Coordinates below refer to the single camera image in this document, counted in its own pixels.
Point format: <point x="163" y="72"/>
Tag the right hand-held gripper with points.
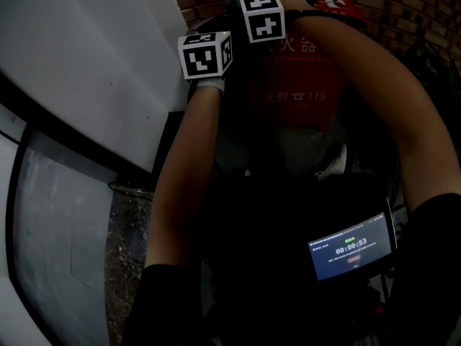
<point x="263" y="14"/>

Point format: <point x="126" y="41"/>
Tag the person's black clothing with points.
<point x="270" y="265"/>

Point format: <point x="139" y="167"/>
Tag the person's left forearm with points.
<point x="187" y="175"/>

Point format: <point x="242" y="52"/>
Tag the black smartphone with lit screen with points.
<point x="351" y="247"/>

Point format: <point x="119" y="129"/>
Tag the green potted plant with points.
<point x="436" y="67"/>

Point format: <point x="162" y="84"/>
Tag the red fire extinguisher cabinet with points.
<point x="299" y="85"/>

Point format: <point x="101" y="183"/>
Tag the person's white shoe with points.
<point x="333" y="164"/>

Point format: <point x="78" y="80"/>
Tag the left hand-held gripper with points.
<point x="205" y="54"/>

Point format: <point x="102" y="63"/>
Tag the person's right forearm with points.
<point x="396" y="103"/>

